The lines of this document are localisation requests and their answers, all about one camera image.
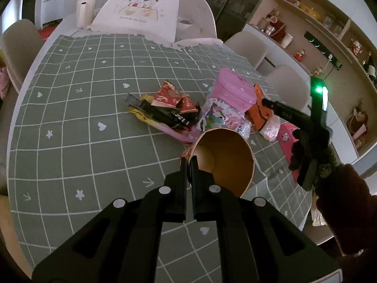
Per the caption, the black wrapper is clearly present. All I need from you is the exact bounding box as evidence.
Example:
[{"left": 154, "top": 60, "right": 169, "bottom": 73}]
[{"left": 141, "top": 99, "right": 201, "bottom": 131}]

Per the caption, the beige wall shelf unit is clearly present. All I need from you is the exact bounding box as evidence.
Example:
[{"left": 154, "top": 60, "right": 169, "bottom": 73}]
[{"left": 244, "top": 0, "right": 377, "bottom": 166}]

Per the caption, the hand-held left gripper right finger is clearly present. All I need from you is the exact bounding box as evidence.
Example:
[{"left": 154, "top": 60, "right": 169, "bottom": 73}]
[{"left": 188, "top": 156, "right": 343, "bottom": 283}]

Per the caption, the yellow wrapper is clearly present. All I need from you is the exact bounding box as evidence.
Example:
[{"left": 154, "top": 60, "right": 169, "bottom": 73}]
[{"left": 130, "top": 94, "right": 165, "bottom": 125}]

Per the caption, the light pink box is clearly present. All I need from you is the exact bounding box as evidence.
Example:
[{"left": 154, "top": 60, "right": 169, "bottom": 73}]
[{"left": 206, "top": 67, "right": 257, "bottom": 113}]

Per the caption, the person's right forearm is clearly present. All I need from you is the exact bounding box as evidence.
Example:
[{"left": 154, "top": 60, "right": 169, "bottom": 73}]
[{"left": 314, "top": 147, "right": 377, "bottom": 257}]

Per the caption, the dark glass cabinet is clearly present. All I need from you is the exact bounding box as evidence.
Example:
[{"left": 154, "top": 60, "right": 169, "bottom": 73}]
[{"left": 205, "top": 0, "right": 278, "bottom": 43}]

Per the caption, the small red packet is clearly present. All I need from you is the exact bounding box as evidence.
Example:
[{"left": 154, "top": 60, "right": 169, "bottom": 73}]
[{"left": 176, "top": 96, "right": 200, "bottom": 114}]

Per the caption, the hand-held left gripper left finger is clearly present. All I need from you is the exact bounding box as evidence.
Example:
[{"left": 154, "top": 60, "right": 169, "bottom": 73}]
[{"left": 32, "top": 156, "right": 189, "bottom": 283}]

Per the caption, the white bottle green lid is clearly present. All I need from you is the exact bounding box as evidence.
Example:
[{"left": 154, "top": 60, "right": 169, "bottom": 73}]
[{"left": 76, "top": 0, "right": 99, "bottom": 28}]

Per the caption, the large red packet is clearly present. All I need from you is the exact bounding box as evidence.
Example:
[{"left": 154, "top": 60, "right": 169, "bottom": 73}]
[{"left": 152, "top": 79, "right": 184, "bottom": 108}]

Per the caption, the dark grey wrapper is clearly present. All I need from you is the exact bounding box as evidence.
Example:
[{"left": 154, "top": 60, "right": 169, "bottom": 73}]
[{"left": 127, "top": 94, "right": 154, "bottom": 110}]

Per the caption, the pink bag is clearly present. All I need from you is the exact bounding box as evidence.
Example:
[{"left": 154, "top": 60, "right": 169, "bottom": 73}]
[{"left": 0, "top": 65, "right": 10, "bottom": 95}]

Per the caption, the small seated figurine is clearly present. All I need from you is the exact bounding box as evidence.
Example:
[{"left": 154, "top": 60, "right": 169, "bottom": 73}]
[{"left": 349, "top": 38, "right": 363, "bottom": 55}]

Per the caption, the cartoon printed food cover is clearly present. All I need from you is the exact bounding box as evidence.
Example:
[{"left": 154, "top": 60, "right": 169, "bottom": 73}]
[{"left": 90, "top": 0, "right": 224, "bottom": 48}]

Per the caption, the colourful printed plastic wrapper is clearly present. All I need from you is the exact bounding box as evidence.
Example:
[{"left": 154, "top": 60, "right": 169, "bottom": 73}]
[{"left": 197, "top": 97, "right": 251, "bottom": 140}]

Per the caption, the beige dining chair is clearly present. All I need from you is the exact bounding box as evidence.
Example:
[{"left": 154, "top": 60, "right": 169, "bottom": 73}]
[
  {"left": 302, "top": 206, "right": 335, "bottom": 245},
  {"left": 266, "top": 65, "right": 313, "bottom": 113},
  {"left": 224, "top": 32, "right": 267, "bottom": 69},
  {"left": 0, "top": 19, "right": 45, "bottom": 95}
]

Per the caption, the brown cardboard tube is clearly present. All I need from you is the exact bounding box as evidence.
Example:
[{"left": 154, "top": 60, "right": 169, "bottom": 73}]
[{"left": 180, "top": 128, "right": 255, "bottom": 199}]

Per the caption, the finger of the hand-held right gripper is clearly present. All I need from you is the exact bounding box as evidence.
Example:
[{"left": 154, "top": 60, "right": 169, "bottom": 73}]
[{"left": 262, "top": 98, "right": 313, "bottom": 125}]

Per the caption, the orange packet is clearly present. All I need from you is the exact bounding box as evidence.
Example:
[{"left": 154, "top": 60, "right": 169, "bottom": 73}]
[{"left": 246, "top": 83, "right": 279, "bottom": 132}]

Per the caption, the person's right hand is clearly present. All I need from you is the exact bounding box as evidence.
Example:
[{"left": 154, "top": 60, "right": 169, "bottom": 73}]
[{"left": 290, "top": 128, "right": 331, "bottom": 172}]

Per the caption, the dark wine bottle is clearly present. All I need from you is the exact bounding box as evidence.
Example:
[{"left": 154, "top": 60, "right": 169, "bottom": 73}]
[{"left": 365, "top": 51, "right": 377, "bottom": 81}]

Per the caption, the hot pink carton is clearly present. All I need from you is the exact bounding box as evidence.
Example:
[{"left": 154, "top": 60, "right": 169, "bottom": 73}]
[{"left": 277, "top": 123, "right": 301, "bottom": 181}]

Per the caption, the pink plastic wrapper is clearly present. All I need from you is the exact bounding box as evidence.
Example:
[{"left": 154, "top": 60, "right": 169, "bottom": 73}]
[{"left": 153, "top": 121, "right": 204, "bottom": 144}]

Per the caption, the red dressed doll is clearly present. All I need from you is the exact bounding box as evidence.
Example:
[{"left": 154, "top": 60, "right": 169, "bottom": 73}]
[{"left": 263, "top": 9, "right": 287, "bottom": 41}]

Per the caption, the yellow toy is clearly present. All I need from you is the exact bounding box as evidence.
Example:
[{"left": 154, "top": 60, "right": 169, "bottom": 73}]
[{"left": 299, "top": 3, "right": 321, "bottom": 20}]

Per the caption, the brown dressed doll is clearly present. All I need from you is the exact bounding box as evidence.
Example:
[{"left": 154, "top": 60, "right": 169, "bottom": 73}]
[{"left": 344, "top": 106, "right": 369, "bottom": 141}]

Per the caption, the black bar device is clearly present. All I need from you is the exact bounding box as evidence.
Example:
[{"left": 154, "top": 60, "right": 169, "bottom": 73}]
[{"left": 304, "top": 31, "right": 343, "bottom": 70}]

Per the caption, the clear plastic package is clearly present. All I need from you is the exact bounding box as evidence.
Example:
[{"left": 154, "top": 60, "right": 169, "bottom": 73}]
[{"left": 261, "top": 116, "right": 281, "bottom": 142}]

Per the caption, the green grid tablecloth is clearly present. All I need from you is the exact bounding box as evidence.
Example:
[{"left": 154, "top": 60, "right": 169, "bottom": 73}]
[{"left": 7, "top": 34, "right": 314, "bottom": 283}]

